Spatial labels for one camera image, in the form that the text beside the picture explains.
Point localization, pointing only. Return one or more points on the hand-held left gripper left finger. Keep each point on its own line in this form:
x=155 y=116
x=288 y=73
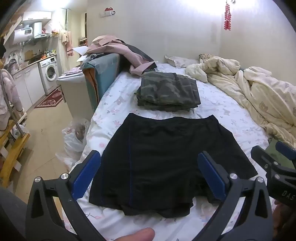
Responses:
x=85 y=173

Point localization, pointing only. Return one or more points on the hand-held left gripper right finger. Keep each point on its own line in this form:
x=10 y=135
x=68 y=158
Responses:
x=211 y=176

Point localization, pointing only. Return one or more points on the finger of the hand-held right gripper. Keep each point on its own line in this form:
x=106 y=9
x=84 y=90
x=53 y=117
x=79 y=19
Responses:
x=261 y=157
x=285 y=148

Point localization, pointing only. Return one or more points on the black shorts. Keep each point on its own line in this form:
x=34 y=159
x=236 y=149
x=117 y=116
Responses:
x=157 y=157

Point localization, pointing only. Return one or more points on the folded camouflage pants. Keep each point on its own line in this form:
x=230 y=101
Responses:
x=168 y=90

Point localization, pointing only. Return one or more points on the person's right hand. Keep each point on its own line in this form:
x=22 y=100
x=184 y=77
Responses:
x=280 y=215

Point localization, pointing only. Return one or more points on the person's left hand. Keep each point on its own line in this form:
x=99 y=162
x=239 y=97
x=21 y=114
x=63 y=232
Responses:
x=135 y=235

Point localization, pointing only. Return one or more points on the olive green cloth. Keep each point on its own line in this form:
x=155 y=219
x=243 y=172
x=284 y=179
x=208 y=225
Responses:
x=276 y=154

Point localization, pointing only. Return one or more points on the white plastic bag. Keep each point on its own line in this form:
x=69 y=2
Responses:
x=74 y=141

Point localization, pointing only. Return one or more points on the cream printed duvet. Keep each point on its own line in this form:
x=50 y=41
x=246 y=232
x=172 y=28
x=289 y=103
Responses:
x=259 y=92

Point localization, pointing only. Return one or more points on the yellow wooden chair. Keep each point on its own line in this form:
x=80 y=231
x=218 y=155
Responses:
x=13 y=153

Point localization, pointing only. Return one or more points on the floral white bed sheet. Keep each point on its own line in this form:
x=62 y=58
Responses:
x=115 y=104

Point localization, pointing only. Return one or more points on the white low cabinet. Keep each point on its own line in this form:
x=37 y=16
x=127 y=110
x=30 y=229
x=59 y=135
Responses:
x=74 y=92

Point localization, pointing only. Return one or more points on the red patterned rug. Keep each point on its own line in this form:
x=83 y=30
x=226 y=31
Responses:
x=49 y=99

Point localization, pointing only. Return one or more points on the person's dark clothing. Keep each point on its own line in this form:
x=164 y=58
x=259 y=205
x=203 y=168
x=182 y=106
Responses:
x=10 y=215

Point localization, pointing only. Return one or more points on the white kitchen counter cabinet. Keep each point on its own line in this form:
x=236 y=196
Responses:
x=27 y=85

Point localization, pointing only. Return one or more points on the white washing machine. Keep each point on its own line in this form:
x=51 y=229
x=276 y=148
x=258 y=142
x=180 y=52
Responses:
x=49 y=74

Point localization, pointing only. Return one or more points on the pink padded jacket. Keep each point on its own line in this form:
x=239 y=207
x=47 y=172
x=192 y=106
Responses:
x=7 y=97

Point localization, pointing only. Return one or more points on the white frilled pillow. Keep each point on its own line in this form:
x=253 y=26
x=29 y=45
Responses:
x=180 y=60

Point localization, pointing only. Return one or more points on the white paper sheet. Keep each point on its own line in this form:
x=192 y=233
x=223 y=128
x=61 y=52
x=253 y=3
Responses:
x=81 y=49

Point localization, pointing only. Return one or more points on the pink clothes pile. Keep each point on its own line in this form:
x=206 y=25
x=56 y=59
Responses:
x=108 y=45

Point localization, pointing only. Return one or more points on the pink hanging towel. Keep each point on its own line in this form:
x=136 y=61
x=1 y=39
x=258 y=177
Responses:
x=66 y=41

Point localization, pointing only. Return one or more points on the red hanging ornament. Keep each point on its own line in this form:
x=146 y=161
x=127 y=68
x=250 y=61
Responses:
x=227 y=18

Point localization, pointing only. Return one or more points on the metal range hood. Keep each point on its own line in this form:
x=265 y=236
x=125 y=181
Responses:
x=42 y=36

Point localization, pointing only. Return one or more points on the white water heater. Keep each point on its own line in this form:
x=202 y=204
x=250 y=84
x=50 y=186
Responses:
x=25 y=33

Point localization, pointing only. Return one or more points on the white wall cabinet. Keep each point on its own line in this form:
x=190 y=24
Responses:
x=37 y=15

